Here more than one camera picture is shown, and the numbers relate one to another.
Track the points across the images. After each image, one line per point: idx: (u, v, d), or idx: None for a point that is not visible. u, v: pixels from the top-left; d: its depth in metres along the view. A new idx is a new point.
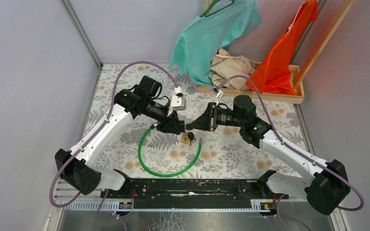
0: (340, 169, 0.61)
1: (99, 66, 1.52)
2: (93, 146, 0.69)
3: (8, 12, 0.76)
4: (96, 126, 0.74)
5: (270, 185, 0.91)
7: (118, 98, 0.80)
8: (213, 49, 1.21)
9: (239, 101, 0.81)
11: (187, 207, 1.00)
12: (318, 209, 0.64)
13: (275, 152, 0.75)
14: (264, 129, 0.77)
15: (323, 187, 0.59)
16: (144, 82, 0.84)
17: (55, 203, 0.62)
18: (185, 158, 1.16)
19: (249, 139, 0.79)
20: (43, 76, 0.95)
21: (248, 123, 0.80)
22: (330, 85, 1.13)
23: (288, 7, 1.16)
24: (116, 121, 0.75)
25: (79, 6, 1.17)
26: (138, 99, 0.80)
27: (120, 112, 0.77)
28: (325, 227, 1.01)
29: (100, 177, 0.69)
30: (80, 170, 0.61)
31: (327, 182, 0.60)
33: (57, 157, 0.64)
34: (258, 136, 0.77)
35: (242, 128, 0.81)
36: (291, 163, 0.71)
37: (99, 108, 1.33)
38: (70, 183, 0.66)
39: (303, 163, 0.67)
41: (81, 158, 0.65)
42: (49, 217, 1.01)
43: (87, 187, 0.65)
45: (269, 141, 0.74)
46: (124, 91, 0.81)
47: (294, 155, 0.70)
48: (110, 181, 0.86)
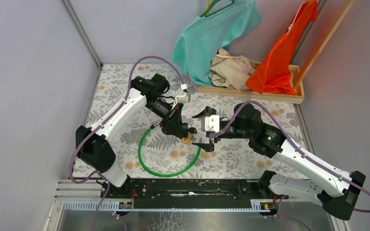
0: (362, 180, 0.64)
1: (99, 66, 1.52)
2: (112, 123, 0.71)
3: (9, 12, 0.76)
4: (113, 106, 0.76)
5: (273, 187, 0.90)
7: (134, 83, 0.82)
8: (213, 49, 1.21)
9: (242, 112, 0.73)
11: (187, 207, 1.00)
12: (335, 215, 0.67)
13: (293, 164, 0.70)
14: (277, 137, 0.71)
15: (352, 202, 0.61)
16: (156, 76, 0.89)
17: (71, 175, 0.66)
18: (185, 158, 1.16)
19: (263, 149, 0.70)
20: (42, 76, 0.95)
21: (257, 133, 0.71)
22: (330, 85, 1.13)
23: (288, 8, 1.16)
24: (133, 102, 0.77)
25: (79, 7, 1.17)
26: (153, 86, 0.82)
27: (137, 96, 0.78)
28: (324, 227, 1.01)
29: (115, 156, 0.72)
30: (100, 145, 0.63)
31: (353, 197, 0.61)
33: (78, 133, 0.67)
34: (276, 149, 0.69)
35: (252, 140, 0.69)
36: (312, 176, 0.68)
37: (99, 108, 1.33)
38: (86, 160, 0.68)
39: (329, 179, 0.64)
41: (101, 134, 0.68)
42: (49, 217, 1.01)
43: (104, 164, 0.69)
45: (289, 155, 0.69)
46: (139, 78, 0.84)
47: (318, 170, 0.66)
48: (119, 169, 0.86)
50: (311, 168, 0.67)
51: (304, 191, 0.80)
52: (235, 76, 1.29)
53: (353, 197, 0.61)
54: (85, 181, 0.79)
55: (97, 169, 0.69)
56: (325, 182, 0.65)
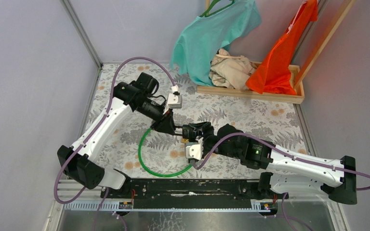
0: (353, 163, 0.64)
1: (99, 66, 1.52)
2: (94, 140, 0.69)
3: (8, 12, 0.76)
4: (96, 121, 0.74)
5: (275, 189, 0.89)
7: (116, 92, 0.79)
8: (213, 49, 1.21)
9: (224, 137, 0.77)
11: (187, 207, 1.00)
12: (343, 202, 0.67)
13: (288, 169, 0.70)
14: (264, 151, 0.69)
15: (353, 189, 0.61)
16: (141, 78, 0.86)
17: (58, 198, 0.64)
18: (185, 158, 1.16)
19: (255, 165, 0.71)
20: (42, 75, 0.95)
21: (245, 151, 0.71)
22: (331, 85, 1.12)
23: (288, 8, 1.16)
24: (116, 114, 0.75)
25: (79, 6, 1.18)
26: (137, 92, 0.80)
27: (119, 106, 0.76)
28: (324, 227, 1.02)
29: (103, 171, 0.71)
30: (83, 166, 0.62)
31: (351, 182, 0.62)
33: (59, 153, 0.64)
34: (266, 161, 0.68)
35: (243, 159, 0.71)
36: (308, 174, 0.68)
37: (99, 108, 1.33)
38: (73, 178, 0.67)
39: (324, 173, 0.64)
41: (84, 153, 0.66)
42: (49, 216, 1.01)
43: (91, 182, 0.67)
45: (280, 162, 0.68)
46: (122, 84, 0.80)
47: (310, 167, 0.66)
48: (112, 179, 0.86)
50: (306, 168, 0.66)
51: (307, 186, 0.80)
52: (235, 76, 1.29)
53: (350, 183, 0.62)
54: (73, 200, 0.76)
55: (85, 186, 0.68)
56: (323, 176, 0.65)
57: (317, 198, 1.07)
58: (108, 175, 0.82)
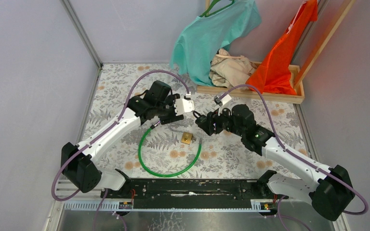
0: (343, 174, 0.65)
1: (99, 66, 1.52)
2: (100, 143, 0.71)
3: (8, 12, 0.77)
4: (105, 125, 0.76)
5: (271, 186, 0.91)
7: (130, 104, 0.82)
8: (213, 49, 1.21)
9: (236, 111, 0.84)
11: (187, 207, 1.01)
12: (322, 210, 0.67)
13: (277, 159, 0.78)
14: (266, 135, 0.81)
15: (327, 192, 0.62)
16: (154, 87, 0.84)
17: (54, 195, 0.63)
18: (185, 158, 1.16)
19: (251, 147, 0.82)
20: (43, 76, 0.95)
21: (249, 131, 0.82)
22: (331, 85, 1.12)
23: (288, 8, 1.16)
24: (125, 123, 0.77)
25: (79, 7, 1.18)
26: (149, 108, 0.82)
27: (130, 116, 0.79)
28: (324, 226, 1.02)
29: (100, 176, 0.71)
30: (85, 165, 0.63)
31: (332, 187, 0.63)
33: (64, 150, 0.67)
34: (261, 144, 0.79)
35: (244, 136, 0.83)
36: (294, 169, 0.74)
37: (99, 108, 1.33)
38: (70, 178, 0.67)
39: (307, 170, 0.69)
41: (87, 153, 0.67)
42: (49, 216, 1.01)
43: (87, 185, 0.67)
45: (271, 148, 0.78)
46: (136, 97, 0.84)
47: (297, 162, 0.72)
48: (111, 180, 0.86)
50: (291, 160, 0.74)
51: (297, 190, 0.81)
52: (235, 76, 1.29)
53: (328, 185, 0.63)
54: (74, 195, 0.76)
55: (80, 189, 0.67)
56: (304, 173, 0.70)
57: None
58: (107, 178, 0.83)
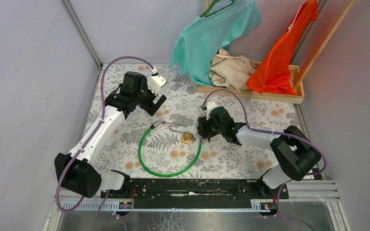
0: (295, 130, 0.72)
1: (99, 66, 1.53)
2: (92, 145, 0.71)
3: (9, 13, 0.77)
4: (92, 126, 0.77)
5: (268, 182, 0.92)
7: (109, 101, 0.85)
8: (213, 49, 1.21)
9: (212, 111, 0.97)
11: (187, 207, 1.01)
12: (289, 172, 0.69)
13: (249, 140, 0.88)
14: (241, 127, 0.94)
15: (279, 146, 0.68)
16: (127, 79, 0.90)
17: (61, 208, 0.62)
18: (185, 158, 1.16)
19: (231, 139, 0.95)
20: (43, 76, 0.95)
21: (227, 125, 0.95)
22: (331, 85, 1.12)
23: (288, 8, 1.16)
24: (111, 120, 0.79)
25: (79, 7, 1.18)
26: (128, 100, 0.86)
27: (113, 112, 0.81)
28: (324, 227, 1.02)
29: (100, 177, 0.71)
30: (84, 170, 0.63)
31: (283, 142, 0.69)
33: (57, 161, 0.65)
34: (235, 134, 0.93)
35: (223, 131, 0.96)
36: (260, 142, 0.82)
37: (99, 108, 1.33)
38: (72, 188, 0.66)
39: (266, 137, 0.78)
41: (83, 158, 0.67)
42: (49, 217, 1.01)
43: (90, 190, 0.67)
45: (242, 132, 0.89)
46: (113, 95, 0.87)
47: (258, 134, 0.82)
48: (109, 181, 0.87)
50: (255, 134, 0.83)
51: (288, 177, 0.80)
52: (235, 76, 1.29)
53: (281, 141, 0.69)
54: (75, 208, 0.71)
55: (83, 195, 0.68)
56: (266, 140, 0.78)
57: (317, 198, 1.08)
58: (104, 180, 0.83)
